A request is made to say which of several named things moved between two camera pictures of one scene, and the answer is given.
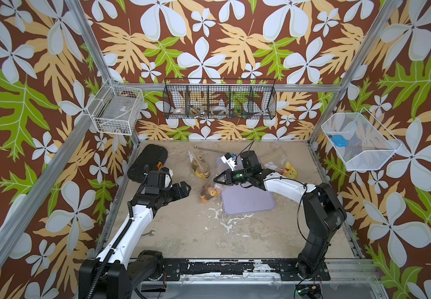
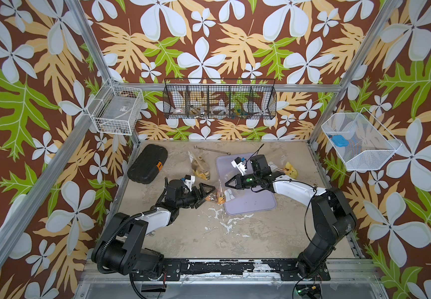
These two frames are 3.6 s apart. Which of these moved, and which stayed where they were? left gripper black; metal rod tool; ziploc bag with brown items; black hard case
Moved: left gripper black
Stayed: black hard case; ziploc bag with brown items; metal rod tool
